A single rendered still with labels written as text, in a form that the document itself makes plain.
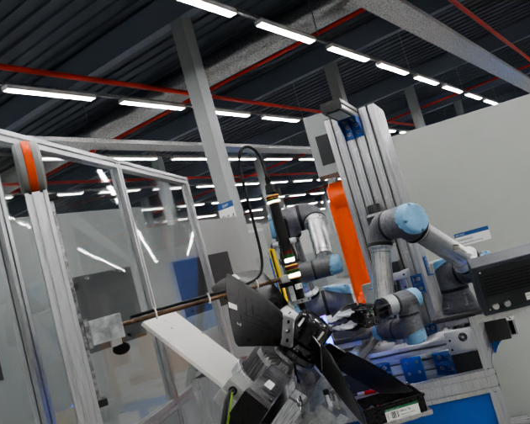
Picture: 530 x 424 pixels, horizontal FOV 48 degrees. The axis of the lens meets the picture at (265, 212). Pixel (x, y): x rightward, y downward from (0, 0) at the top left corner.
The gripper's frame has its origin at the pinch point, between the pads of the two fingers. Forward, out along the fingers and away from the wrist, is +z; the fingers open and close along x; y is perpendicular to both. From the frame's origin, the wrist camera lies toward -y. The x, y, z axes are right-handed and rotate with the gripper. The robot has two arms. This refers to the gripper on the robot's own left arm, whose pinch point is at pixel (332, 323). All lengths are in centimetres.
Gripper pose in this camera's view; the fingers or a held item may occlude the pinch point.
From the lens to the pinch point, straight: 206.8
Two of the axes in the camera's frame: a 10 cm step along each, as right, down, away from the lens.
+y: 4.1, -0.9, -9.1
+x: 2.3, 9.7, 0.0
